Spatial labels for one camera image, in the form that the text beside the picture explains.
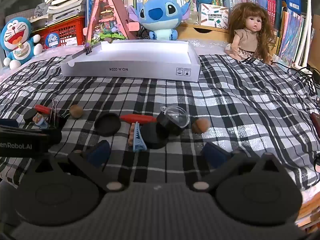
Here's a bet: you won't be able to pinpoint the blue alien plush toy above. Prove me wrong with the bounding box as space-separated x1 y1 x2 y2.
128 0 192 41

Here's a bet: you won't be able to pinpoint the red spindle-shaped toy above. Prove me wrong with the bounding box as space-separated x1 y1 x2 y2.
120 114 157 125
34 104 53 114

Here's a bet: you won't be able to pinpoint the wooden ball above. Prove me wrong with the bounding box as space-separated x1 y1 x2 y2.
69 104 84 119
192 118 211 134

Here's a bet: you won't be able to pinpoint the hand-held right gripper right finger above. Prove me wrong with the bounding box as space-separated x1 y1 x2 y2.
191 142 288 193

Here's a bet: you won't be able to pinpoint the blue cat plush toy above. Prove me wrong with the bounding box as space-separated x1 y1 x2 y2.
0 17 43 70

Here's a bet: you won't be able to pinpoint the clear plastic half sphere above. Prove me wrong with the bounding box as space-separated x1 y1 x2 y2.
161 106 190 128

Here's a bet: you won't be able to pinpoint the grey storage basket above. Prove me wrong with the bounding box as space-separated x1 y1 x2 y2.
5 7 45 28

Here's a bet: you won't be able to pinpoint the row of colourful thin books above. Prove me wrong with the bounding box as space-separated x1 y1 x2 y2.
277 7 315 63

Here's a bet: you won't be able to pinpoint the black cable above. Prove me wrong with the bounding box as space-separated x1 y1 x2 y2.
272 60 320 98

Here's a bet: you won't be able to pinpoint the wooden drawer box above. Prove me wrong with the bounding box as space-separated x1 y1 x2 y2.
179 23 232 42

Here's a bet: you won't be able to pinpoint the white printed carton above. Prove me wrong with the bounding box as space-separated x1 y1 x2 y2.
198 3 229 29

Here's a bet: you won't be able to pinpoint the red plastic crate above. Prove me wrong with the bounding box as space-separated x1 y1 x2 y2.
37 16 87 51

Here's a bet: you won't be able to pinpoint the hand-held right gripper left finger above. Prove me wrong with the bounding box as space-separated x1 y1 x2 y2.
25 140 129 193

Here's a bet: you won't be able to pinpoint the black cylinder cap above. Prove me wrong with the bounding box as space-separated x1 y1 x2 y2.
156 111 184 136

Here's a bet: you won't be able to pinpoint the pink A-frame model house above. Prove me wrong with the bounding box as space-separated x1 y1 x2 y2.
83 0 140 49

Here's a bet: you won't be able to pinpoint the long-haired baby doll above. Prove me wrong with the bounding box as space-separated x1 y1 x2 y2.
224 2 278 65

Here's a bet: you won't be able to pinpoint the stack of books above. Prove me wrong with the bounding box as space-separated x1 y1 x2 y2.
46 0 88 22

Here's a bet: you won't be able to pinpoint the white cardboard box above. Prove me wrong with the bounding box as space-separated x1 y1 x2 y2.
60 39 201 82

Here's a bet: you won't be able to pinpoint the blue clothespin with figure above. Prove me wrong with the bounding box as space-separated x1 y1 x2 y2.
33 112 48 129
128 122 148 152

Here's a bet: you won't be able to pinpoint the white pipe rack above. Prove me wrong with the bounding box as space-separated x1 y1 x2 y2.
295 0 315 68

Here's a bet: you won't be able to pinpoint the large black binder clip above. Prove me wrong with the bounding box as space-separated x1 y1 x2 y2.
49 99 67 130

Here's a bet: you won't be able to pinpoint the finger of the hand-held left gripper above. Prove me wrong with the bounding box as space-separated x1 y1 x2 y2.
0 119 20 128
0 127 62 145

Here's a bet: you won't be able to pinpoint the grey cloth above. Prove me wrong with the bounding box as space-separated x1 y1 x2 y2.
34 2 52 18

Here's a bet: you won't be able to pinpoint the black white plaid blanket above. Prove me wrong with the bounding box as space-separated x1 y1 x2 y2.
0 54 320 205

